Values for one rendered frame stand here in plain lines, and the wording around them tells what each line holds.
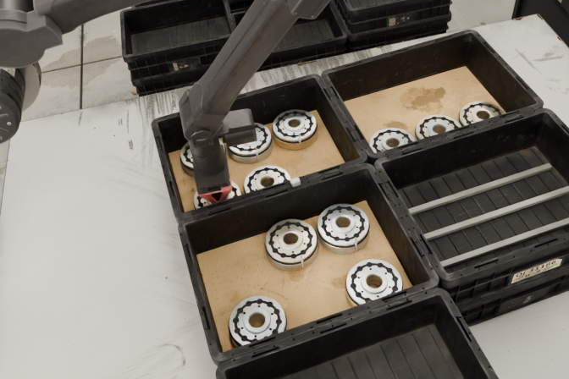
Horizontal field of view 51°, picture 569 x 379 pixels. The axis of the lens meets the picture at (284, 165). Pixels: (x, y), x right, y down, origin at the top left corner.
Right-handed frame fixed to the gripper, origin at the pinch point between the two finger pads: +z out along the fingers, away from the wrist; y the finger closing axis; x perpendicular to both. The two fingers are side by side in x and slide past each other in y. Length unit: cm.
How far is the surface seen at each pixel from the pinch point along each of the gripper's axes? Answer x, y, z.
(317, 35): -47, 111, 50
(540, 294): -59, -31, 13
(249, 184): -6.9, 1.8, 1.3
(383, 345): -23.8, -38.1, 3.6
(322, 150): -24.7, 9.8, 4.0
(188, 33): 3, 114, 40
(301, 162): -19.5, 7.6, 4.0
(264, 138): -12.5, 14.3, 1.2
